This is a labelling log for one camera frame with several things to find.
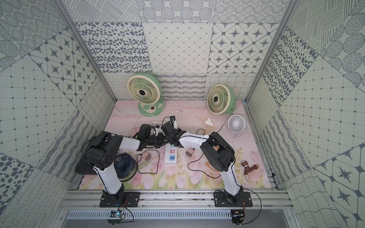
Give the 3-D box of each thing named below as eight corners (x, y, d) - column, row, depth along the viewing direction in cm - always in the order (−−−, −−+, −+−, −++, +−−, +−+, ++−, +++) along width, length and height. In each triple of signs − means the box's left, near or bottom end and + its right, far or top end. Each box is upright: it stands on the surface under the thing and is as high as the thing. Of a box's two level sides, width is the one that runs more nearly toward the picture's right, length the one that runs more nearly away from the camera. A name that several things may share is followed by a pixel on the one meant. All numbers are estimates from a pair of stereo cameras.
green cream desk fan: (218, 121, 108) (223, 104, 93) (204, 102, 121) (206, 84, 106) (232, 115, 111) (240, 97, 96) (217, 97, 125) (221, 79, 109)
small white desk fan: (229, 136, 100) (233, 127, 91) (226, 124, 107) (230, 114, 98) (241, 136, 100) (247, 127, 91) (238, 124, 107) (243, 114, 98)
